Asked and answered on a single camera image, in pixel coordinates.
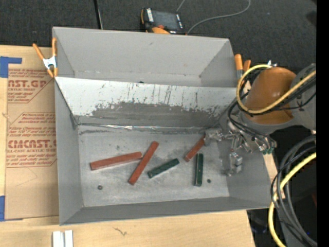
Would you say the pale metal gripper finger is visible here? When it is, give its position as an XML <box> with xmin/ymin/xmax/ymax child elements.
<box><xmin>227</xmin><ymin>152</ymin><xmax>244</xmax><ymax>177</ymax></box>
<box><xmin>205</xmin><ymin>128</ymin><xmax>224</xmax><ymax>147</ymax></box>

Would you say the red-brown flat block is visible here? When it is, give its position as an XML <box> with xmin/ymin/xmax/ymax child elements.
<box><xmin>127</xmin><ymin>141</ymin><xmax>160</xmax><ymax>186</ymax></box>
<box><xmin>183</xmin><ymin>135</ymin><xmax>207</xmax><ymax>163</ymax></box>
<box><xmin>89</xmin><ymin>151</ymin><xmax>143</xmax><ymax>171</ymax></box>

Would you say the dark green flat block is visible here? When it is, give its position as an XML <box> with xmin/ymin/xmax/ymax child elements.
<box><xmin>147</xmin><ymin>158</ymin><xmax>180</xmax><ymax>179</ymax></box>
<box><xmin>193</xmin><ymin>153</ymin><xmax>204</xmax><ymax>187</ymax></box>

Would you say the grey metal bin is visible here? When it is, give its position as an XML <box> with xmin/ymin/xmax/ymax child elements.
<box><xmin>52</xmin><ymin>26</ymin><xmax>273</xmax><ymax>226</ymax></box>

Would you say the brown cardboard board red print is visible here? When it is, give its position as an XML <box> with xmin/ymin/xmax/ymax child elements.
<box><xmin>0</xmin><ymin>44</ymin><xmax>61</xmax><ymax>221</ymax></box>

